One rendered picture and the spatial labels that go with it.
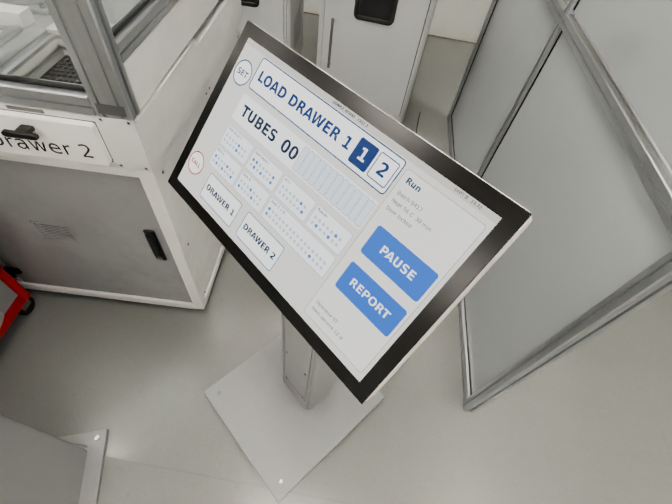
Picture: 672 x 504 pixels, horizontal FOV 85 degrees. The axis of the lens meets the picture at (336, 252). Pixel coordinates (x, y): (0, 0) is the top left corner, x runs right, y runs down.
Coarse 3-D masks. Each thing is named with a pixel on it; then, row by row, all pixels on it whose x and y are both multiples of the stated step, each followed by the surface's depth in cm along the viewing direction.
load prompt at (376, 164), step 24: (264, 72) 57; (264, 96) 57; (288, 96) 54; (312, 96) 52; (312, 120) 52; (336, 120) 50; (336, 144) 50; (360, 144) 48; (384, 144) 47; (360, 168) 48; (384, 168) 47; (384, 192) 47
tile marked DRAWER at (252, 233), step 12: (252, 216) 58; (240, 228) 59; (252, 228) 58; (264, 228) 56; (240, 240) 59; (252, 240) 58; (264, 240) 56; (276, 240) 55; (252, 252) 58; (264, 252) 56; (276, 252) 55; (264, 264) 56
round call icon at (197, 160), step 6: (192, 150) 65; (198, 150) 64; (192, 156) 65; (198, 156) 64; (204, 156) 63; (186, 162) 66; (192, 162) 65; (198, 162) 64; (204, 162) 63; (186, 168) 65; (192, 168) 65; (198, 168) 64; (192, 174) 65; (198, 174) 64
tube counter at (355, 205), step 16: (288, 144) 54; (304, 144) 53; (288, 160) 54; (304, 160) 53; (320, 160) 52; (304, 176) 53; (320, 176) 51; (336, 176) 50; (320, 192) 51; (336, 192) 50; (352, 192) 49; (336, 208) 50; (352, 208) 49; (368, 208) 48; (352, 224) 49
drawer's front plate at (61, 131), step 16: (0, 112) 80; (16, 112) 80; (0, 128) 82; (48, 128) 81; (64, 128) 81; (80, 128) 81; (96, 128) 82; (16, 144) 86; (48, 144) 85; (64, 144) 85; (96, 144) 84; (80, 160) 88; (96, 160) 88
